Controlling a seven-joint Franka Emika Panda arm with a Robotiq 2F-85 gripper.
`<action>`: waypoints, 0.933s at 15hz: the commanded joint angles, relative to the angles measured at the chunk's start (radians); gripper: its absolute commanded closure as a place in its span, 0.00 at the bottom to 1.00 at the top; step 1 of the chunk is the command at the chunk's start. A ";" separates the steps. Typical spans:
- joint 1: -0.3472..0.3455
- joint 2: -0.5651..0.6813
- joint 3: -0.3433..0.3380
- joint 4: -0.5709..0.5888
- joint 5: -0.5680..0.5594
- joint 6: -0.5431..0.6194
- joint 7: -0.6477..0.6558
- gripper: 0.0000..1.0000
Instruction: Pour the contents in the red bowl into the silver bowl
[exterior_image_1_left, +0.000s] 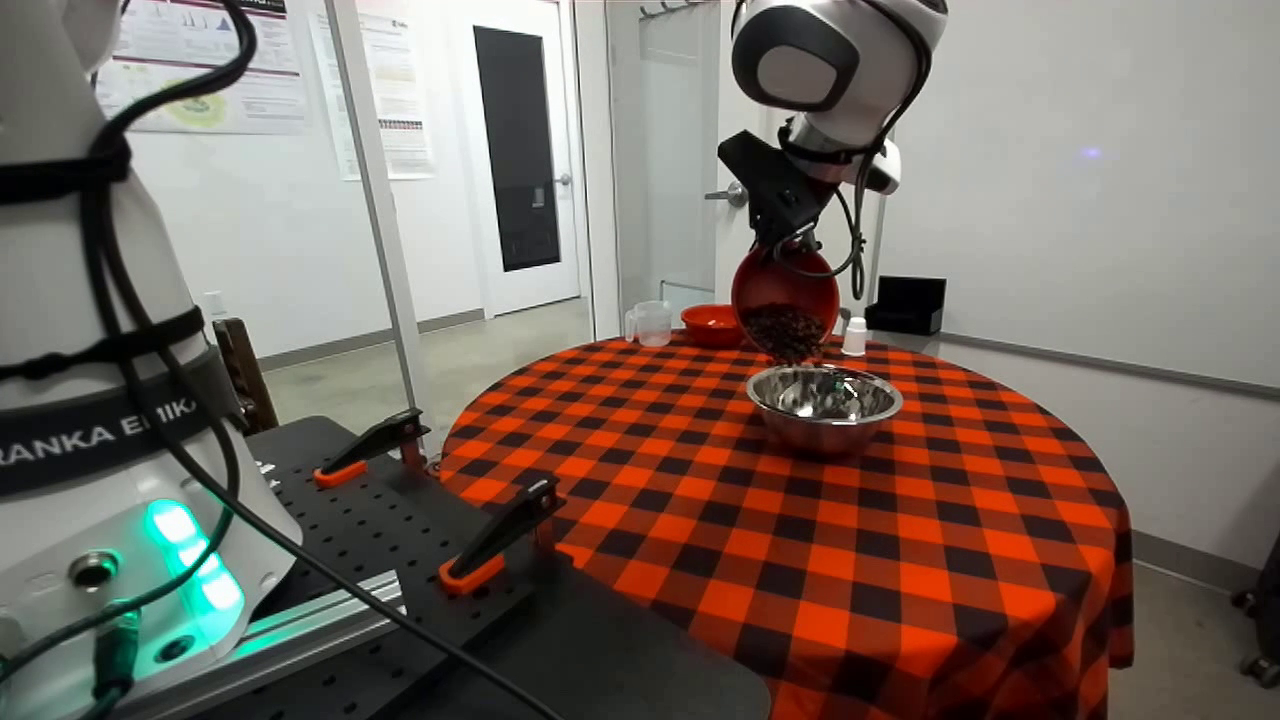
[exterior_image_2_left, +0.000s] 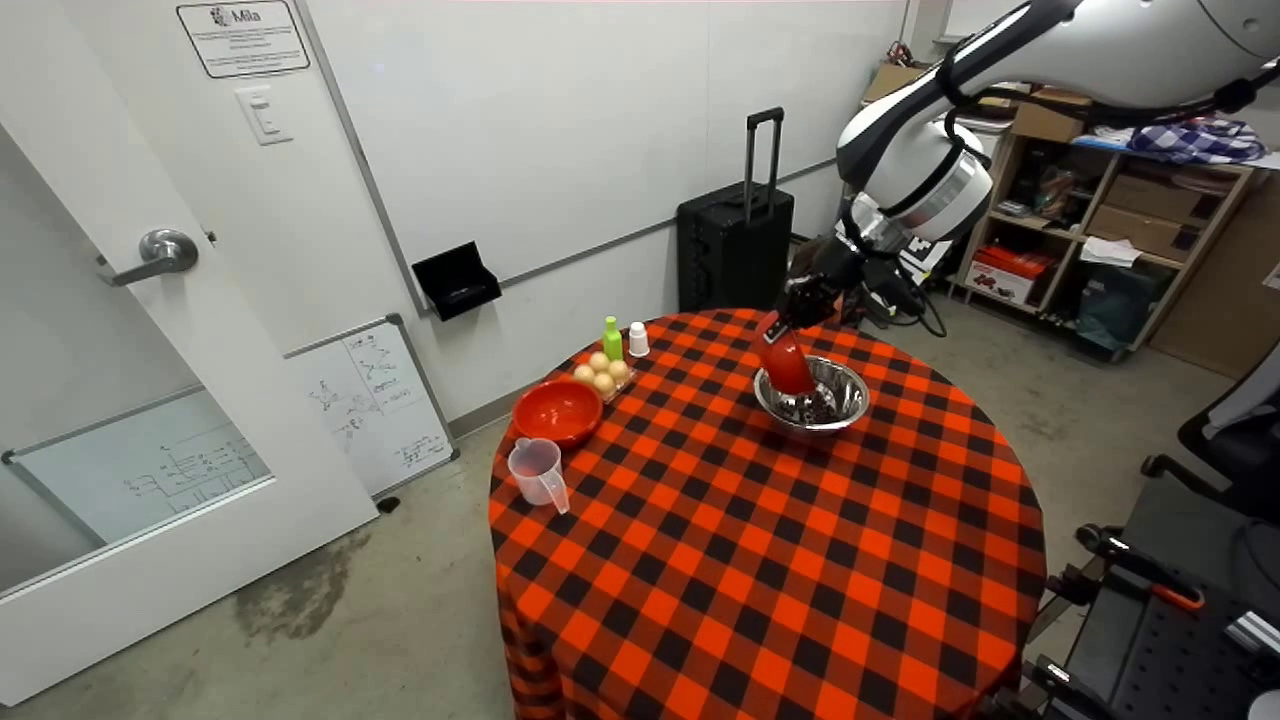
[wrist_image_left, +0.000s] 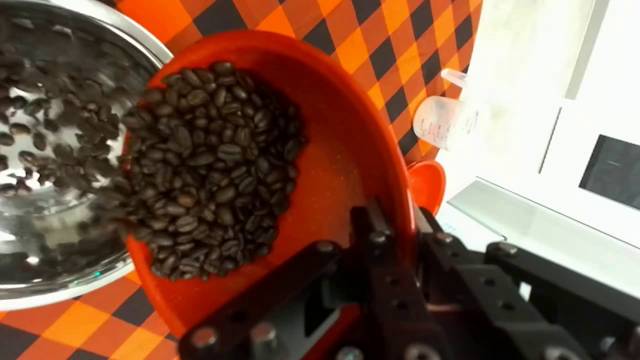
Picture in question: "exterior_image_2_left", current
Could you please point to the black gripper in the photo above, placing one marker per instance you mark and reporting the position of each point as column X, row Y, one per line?
column 813, row 302

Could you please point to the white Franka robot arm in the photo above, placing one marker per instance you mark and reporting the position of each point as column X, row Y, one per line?
column 920, row 175

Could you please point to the silver metal bowl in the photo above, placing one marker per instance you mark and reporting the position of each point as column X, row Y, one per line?
column 841, row 402

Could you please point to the large red bowl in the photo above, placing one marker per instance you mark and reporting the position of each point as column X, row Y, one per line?
column 559, row 412

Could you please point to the black suitcase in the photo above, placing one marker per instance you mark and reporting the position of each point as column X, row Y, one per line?
column 732, row 254

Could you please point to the small white bottle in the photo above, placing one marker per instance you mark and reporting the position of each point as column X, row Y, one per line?
column 637, row 342

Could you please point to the small green bottle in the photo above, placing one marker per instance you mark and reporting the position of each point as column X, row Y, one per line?
column 613, row 342

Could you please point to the eggs in carton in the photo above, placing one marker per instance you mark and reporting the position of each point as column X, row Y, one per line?
column 601, row 377

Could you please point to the red white box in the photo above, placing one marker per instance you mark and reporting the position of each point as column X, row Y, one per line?
column 1008, row 275

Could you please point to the orange black checked tablecloth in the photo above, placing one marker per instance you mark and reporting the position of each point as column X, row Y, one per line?
column 763, row 562

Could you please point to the brown cardboard box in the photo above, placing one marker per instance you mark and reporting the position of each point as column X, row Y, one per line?
column 897, row 81

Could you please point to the clear plastic measuring cup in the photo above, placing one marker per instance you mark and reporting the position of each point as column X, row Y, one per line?
column 537, row 468

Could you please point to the teal bag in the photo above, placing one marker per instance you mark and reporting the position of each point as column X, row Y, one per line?
column 1115, row 315

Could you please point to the black orange clamp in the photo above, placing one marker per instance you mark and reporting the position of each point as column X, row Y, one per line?
column 1061, row 687
column 1133, row 566

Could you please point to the wooden storage shelf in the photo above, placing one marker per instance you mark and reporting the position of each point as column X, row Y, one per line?
column 1203, row 221

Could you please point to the small scribbled whiteboard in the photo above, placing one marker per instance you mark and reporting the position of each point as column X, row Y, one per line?
column 374, row 405

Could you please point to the colourful folded fabric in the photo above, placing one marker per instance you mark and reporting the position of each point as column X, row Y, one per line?
column 1187, row 136

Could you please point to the black office chair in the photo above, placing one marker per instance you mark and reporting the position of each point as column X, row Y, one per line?
column 1240, row 442

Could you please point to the black perforated mounting table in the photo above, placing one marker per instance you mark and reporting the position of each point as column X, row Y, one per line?
column 1160, row 666

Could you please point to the white door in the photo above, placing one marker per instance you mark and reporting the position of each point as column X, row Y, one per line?
column 203, row 535

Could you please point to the large wall whiteboard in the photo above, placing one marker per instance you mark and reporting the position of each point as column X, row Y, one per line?
column 562, row 121

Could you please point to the black wall holder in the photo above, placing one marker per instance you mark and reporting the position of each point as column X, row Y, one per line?
column 459, row 282

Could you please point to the white light switch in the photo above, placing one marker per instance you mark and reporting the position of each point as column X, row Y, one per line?
column 265, row 116

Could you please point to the white wall sign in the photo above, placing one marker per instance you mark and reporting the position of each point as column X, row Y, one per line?
column 241, row 37

